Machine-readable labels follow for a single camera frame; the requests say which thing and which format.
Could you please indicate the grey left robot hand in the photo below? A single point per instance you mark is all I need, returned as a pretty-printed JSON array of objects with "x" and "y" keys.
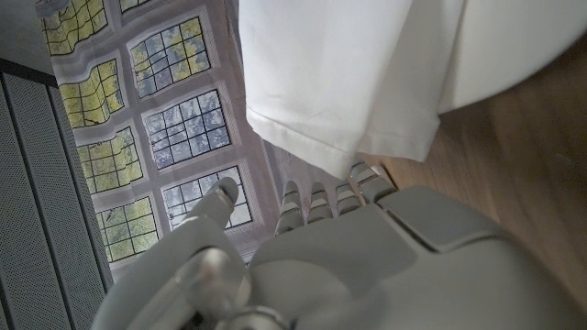
[{"x": 367, "y": 275}]

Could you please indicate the white cloth napkin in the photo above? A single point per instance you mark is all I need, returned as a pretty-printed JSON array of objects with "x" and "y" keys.
[{"x": 330, "y": 78}]

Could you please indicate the white square plate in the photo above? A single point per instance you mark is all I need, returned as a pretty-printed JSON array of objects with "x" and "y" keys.
[{"x": 513, "y": 46}]

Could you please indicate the printed window backdrop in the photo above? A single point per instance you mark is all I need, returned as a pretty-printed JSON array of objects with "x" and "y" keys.
[{"x": 179, "y": 124}]

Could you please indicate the dark perforated wall panel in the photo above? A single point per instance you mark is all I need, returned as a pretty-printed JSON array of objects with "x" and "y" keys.
[{"x": 36, "y": 220}]

